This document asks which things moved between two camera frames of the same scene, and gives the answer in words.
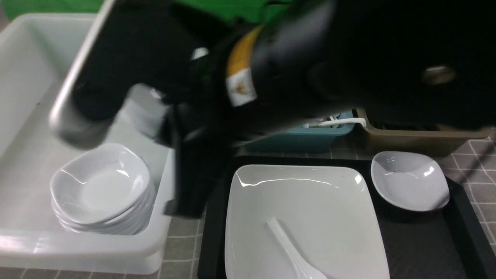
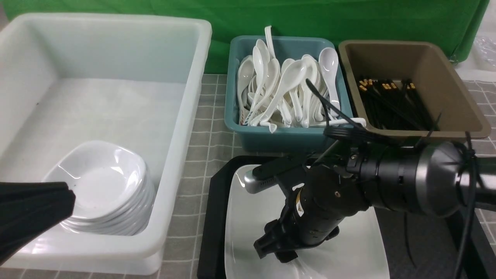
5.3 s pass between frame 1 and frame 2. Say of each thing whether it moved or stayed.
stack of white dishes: stayed
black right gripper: moved
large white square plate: stayed
